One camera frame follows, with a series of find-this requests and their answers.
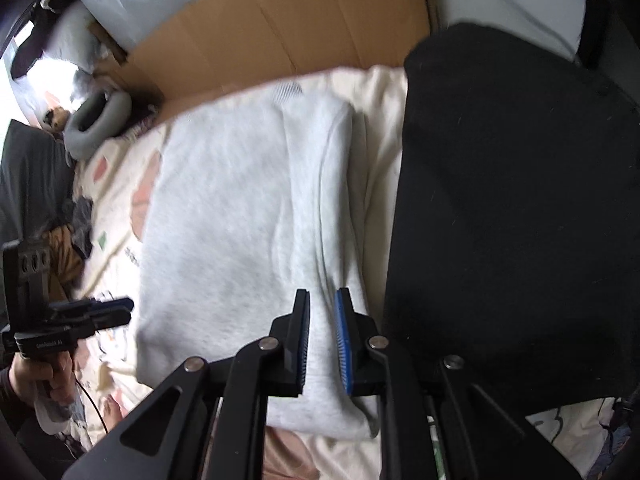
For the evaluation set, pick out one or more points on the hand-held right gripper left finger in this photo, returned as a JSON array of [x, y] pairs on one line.
[[302, 345]]

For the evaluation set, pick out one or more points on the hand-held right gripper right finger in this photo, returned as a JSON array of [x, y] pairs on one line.
[[344, 345]]

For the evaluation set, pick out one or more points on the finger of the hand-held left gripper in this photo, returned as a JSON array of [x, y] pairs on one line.
[[112, 305], [112, 321]]

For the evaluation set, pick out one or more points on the light grey sweatshirt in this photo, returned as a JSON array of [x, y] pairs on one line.
[[225, 235]]

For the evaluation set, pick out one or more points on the person's left forearm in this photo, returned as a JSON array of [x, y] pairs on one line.
[[12, 405]]

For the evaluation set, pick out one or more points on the person's left hand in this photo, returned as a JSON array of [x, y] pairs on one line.
[[30, 375]]

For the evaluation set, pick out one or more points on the brown garment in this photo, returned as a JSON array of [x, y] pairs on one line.
[[65, 260]]

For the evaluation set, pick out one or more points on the grey neck pillow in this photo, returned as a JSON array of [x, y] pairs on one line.
[[80, 135]]

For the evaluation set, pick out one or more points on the brown plush bear toy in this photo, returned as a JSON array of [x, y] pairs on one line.
[[56, 119]]

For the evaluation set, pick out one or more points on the black folded garment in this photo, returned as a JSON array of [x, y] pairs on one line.
[[500, 210]]

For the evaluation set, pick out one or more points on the cream bear print bedsheet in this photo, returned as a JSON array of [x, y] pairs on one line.
[[385, 125]]

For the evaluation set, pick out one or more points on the white pillow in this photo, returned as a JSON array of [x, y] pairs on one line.
[[70, 35]]

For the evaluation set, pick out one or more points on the plastic-wrapped grey mattress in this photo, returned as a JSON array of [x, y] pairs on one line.
[[140, 0]]

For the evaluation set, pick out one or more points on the flat cardboard sheet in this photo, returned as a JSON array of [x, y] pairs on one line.
[[275, 25]]

